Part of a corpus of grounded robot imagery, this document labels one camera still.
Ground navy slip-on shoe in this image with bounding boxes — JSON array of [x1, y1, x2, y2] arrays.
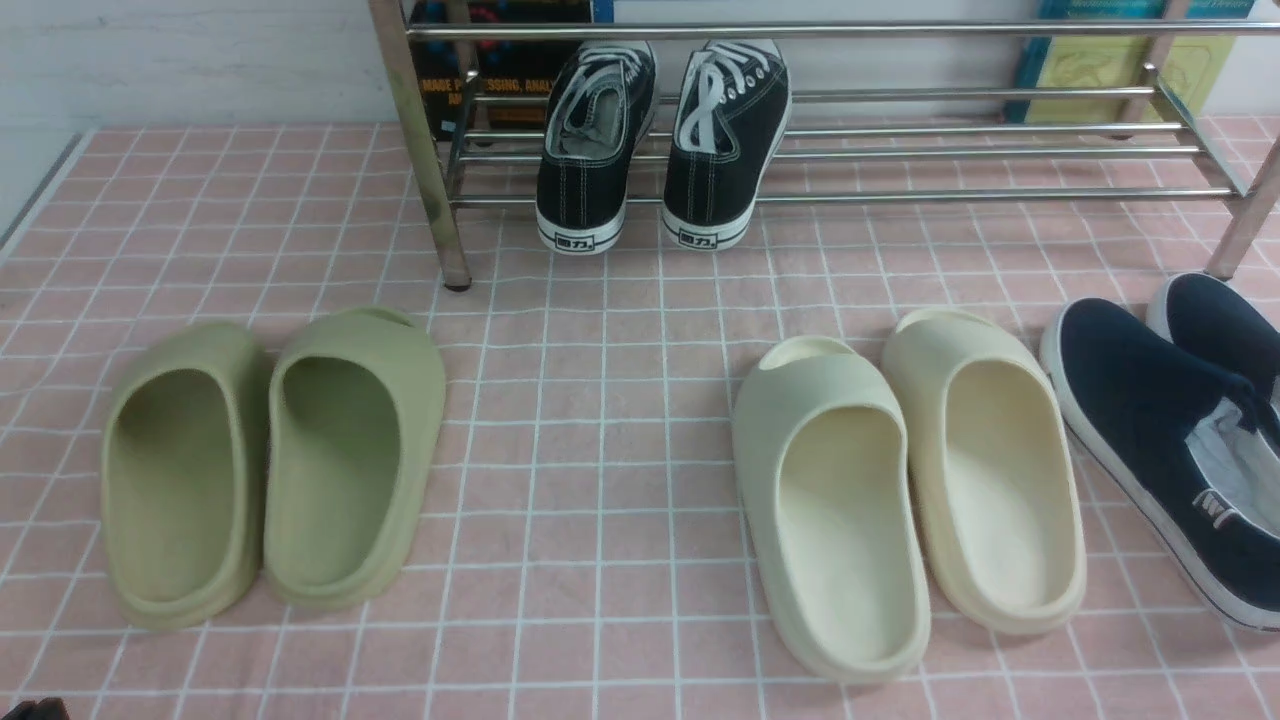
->
[[1146, 273, 1279, 407], [1039, 299, 1279, 632]]

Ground dark book behind rack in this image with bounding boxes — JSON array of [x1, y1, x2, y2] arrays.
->
[[406, 1, 614, 141]]

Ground steel shoe rack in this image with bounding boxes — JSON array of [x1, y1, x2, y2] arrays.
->
[[367, 1, 1277, 292]]

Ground cream slide slipper left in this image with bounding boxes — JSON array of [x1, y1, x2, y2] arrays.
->
[[731, 336, 932, 685]]

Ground cream slide slipper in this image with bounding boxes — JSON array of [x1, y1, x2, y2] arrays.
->
[[731, 336, 932, 685], [881, 307, 1087, 635]]

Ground black canvas sneaker left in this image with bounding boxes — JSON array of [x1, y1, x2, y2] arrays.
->
[[536, 40, 659, 256]]

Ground black canvas sneaker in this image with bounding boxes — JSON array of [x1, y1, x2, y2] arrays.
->
[[662, 38, 792, 252], [536, 40, 659, 256]]

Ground black canvas sneaker right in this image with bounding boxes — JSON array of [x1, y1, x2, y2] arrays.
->
[[662, 38, 792, 252]]

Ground green slide slipper right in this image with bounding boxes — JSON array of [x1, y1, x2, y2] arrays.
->
[[264, 306, 447, 611]]

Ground green slide slipper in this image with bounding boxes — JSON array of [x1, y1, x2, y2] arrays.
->
[[264, 306, 447, 611], [100, 322, 273, 632]]

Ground cream slide slipper right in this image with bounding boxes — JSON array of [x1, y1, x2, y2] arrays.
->
[[881, 307, 1087, 635]]

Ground green slide slipper left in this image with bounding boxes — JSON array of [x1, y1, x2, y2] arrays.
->
[[100, 322, 273, 632]]

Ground teal yellow book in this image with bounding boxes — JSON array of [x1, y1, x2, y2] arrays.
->
[[1002, 1, 1236, 124]]

